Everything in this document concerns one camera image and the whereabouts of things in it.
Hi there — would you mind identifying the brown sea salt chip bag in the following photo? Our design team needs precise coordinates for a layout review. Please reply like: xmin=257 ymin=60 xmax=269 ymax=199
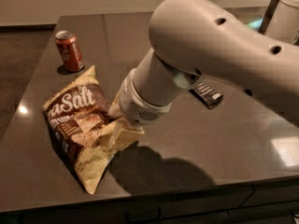
xmin=43 ymin=66 xmax=115 ymax=194

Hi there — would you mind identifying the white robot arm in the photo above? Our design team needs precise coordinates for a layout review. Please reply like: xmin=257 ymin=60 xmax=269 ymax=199
xmin=109 ymin=0 xmax=299 ymax=149

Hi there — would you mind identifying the black rxbar chocolate bar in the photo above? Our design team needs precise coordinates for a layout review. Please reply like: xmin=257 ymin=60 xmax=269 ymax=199
xmin=190 ymin=82 xmax=223 ymax=109

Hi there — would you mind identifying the dark panel behind robot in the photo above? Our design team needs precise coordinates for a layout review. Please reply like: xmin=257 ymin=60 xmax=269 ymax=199
xmin=258 ymin=0 xmax=280 ymax=35

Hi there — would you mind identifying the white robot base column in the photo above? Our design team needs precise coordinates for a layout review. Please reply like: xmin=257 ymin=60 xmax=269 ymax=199
xmin=265 ymin=0 xmax=299 ymax=45

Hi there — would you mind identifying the red soda can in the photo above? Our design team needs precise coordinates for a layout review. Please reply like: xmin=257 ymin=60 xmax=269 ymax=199
xmin=55 ymin=30 xmax=84 ymax=73

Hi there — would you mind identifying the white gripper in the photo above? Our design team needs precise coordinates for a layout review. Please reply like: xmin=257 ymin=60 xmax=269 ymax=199
xmin=107 ymin=69 xmax=171 ymax=150

